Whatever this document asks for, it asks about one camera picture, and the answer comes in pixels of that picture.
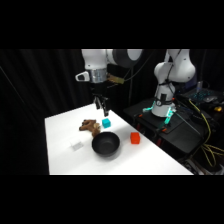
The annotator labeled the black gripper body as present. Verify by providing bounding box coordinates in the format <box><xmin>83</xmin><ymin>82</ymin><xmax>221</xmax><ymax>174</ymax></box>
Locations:
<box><xmin>90</xmin><ymin>81</ymin><xmax>110</xmax><ymax>99</ymax></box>

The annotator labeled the keyboard with lit keys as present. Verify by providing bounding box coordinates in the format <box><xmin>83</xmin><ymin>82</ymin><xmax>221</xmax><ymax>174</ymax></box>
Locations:
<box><xmin>186</xmin><ymin>88</ymin><xmax>224</xmax><ymax>104</ymax></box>

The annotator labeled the yellow cable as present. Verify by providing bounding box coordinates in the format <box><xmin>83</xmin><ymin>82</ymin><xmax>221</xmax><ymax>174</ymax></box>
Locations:
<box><xmin>187</xmin><ymin>98</ymin><xmax>224</xmax><ymax>168</ymax></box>

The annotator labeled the red cube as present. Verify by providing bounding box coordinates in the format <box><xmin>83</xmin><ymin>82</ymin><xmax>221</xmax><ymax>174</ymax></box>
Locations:
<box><xmin>129</xmin><ymin>132</ymin><xmax>141</xmax><ymax>145</ymax></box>

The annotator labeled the black robot stand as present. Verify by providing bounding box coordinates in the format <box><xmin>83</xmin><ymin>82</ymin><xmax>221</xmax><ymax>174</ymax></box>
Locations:
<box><xmin>123</xmin><ymin>97</ymin><xmax>224</xmax><ymax>164</ymax></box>

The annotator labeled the brown wooden toy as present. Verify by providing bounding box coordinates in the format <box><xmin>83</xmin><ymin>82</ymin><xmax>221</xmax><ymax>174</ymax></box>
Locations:
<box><xmin>78</xmin><ymin>118</ymin><xmax>102</xmax><ymax>138</ymax></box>

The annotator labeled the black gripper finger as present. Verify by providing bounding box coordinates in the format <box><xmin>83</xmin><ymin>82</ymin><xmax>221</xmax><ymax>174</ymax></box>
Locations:
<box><xmin>94</xmin><ymin>96</ymin><xmax>102</xmax><ymax>111</ymax></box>
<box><xmin>101</xmin><ymin>97</ymin><xmax>110</xmax><ymax>117</ymax></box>

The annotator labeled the small white block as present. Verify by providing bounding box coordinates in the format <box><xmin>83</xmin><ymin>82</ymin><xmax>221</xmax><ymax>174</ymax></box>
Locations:
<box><xmin>70</xmin><ymin>141</ymin><xmax>84</xmax><ymax>151</ymax></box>

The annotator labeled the teal cube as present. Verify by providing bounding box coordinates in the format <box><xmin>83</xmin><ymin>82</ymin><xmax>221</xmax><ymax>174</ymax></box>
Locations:
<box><xmin>101</xmin><ymin>118</ymin><xmax>112</xmax><ymax>129</ymax></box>

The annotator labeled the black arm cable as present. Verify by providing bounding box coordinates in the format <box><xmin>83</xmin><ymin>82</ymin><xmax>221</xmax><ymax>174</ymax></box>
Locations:
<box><xmin>121</xmin><ymin>49</ymin><xmax>158</xmax><ymax>84</ymax></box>

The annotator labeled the black bowl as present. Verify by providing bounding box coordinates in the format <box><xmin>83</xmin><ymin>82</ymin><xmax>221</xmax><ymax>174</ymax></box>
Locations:
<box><xmin>91</xmin><ymin>131</ymin><xmax>121</xmax><ymax>158</ymax></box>

